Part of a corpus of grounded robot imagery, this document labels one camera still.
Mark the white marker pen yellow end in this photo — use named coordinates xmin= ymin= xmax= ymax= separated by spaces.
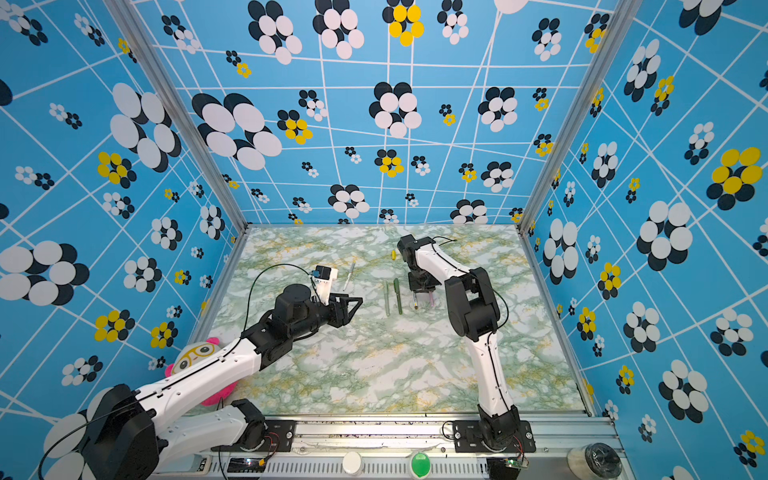
xmin=342 ymin=261 xmax=356 ymax=291

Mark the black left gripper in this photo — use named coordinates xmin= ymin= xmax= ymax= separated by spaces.
xmin=290 ymin=292 xmax=364 ymax=342

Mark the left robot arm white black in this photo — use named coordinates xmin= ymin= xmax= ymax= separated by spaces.
xmin=76 ymin=284 xmax=363 ymax=479

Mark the aluminium corner post right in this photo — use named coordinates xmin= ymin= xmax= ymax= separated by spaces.
xmin=520 ymin=0 xmax=642 ymax=234

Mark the dark green pen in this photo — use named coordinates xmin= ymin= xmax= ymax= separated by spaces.
xmin=393 ymin=278 xmax=403 ymax=315

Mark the green push button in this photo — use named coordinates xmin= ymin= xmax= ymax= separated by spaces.
xmin=408 ymin=452 xmax=432 ymax=480

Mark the white round button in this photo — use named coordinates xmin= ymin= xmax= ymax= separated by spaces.
xmin=342 ymin=451 xmax=364 ymax=476

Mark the tape roll spool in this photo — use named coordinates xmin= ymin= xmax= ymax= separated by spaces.
xmin=567 ymin=443 xmax=623 ymax=480

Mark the aluminium corner post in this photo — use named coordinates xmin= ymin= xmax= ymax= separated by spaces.
xmin=520 ymin=0 xmax=642 ymax=234
xmin=105 ymin=1 xmax=248 ymax=235

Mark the plush toy with glasses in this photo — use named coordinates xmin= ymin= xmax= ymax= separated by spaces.
xmin=165 ymin=337 xmax=237 ymax=407

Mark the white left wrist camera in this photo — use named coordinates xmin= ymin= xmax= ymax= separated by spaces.
xmin=311 ymin=265 xmax=338 ymax=305

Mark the light green pen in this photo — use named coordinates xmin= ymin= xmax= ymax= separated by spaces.
xmin=384 ymin=281 xmax=391 ymax=317

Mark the aluminium corner post left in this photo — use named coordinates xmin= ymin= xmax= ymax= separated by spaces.
xmin=105 ymin=1 xmax=248 ymax=235

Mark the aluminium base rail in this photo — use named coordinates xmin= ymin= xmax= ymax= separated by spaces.
xmin=153 ymin=412 xmax=634 ymax=479

